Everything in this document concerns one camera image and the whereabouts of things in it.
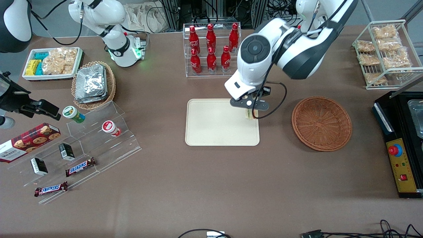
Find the small black box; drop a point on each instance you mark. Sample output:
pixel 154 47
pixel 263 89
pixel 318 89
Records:
pixel 39 166
pixel 66 151

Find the small white device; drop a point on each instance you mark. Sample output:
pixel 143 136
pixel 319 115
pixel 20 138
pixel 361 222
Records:
pixel 215 234

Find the teal snack pack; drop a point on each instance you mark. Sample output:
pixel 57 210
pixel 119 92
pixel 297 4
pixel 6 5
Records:
pixel 41 55
pixel 39 69

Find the brown chocolate bar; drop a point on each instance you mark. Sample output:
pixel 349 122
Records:
pixel 51 189
pixel 80 167

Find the red cola bottle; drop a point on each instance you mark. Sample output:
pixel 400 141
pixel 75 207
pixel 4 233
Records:
pixel 193 39
pixel 211 62
pixel 233 37
pixel 225 60
pixel 211 39
pixel 195 62

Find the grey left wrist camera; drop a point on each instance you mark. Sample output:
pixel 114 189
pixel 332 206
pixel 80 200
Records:
pixel 249 103

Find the clear acrylic stepped display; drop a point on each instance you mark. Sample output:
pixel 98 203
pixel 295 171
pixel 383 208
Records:
pixel 109 152

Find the round brown wicker basket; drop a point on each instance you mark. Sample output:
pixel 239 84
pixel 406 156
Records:
pixel 320 124

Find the oval wicker basket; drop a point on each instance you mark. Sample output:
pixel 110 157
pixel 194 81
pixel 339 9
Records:
pixel 110 86

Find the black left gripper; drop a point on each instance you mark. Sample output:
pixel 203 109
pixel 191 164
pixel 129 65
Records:
pixel 265 93

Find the right arm base connector block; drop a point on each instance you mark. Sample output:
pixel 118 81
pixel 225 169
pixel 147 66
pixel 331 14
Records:
pixel 140 48

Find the white rectangular snack bin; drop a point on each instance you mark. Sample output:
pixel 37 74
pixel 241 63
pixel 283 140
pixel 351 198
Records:
pixel 49 77

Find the red tartan cookie box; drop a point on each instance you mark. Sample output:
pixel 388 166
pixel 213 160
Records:
pixel 29 142

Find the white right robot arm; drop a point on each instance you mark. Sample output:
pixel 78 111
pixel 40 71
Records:
pixel 114 13

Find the clear plastic container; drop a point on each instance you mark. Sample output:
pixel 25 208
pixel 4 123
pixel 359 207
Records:
pixel 416 115

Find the yellow snack pack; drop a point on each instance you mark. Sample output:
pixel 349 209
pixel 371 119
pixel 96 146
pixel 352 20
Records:
pixel 31 67

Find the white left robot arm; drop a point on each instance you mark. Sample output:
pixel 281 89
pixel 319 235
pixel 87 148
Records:
pixel 297 53

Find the red lidded snack cup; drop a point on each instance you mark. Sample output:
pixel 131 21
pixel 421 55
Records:
pixel 109 127

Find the stack of foil packages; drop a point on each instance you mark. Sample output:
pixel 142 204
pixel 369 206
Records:
pixel 91 84

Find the red emergency stop button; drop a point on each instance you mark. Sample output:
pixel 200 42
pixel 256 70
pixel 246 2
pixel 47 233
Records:
pixel 395 150

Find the triangular sandwich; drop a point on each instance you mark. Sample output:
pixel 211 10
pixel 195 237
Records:
pixel 249 115

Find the green lidded snack cup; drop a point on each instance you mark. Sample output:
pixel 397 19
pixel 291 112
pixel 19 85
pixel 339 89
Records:
pixel 72 114

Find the beige plastic tray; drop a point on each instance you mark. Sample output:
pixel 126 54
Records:
pixel 214 125

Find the black machine with yellow panel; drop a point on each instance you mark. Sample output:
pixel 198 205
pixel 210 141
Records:
pixel 406 158

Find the clear acrylic bottle rack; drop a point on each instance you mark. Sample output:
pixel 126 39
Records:
pixel 218 75

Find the clear bag of crackers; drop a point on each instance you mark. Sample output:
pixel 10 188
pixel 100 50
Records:
pixel 59 61

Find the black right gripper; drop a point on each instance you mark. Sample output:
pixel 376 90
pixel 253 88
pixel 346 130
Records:
pixel 12 99

